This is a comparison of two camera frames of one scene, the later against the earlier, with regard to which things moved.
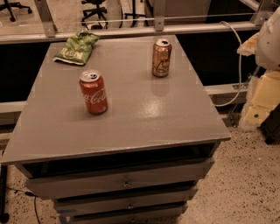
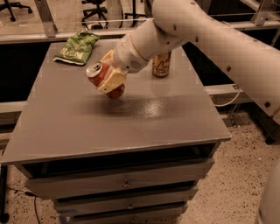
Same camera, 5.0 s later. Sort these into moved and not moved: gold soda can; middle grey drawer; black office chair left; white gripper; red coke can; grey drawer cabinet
Moved: white gripper; red coke can
Not moved: middle grey drawer; black office chair left; gold soda can; grey drawer cabinet
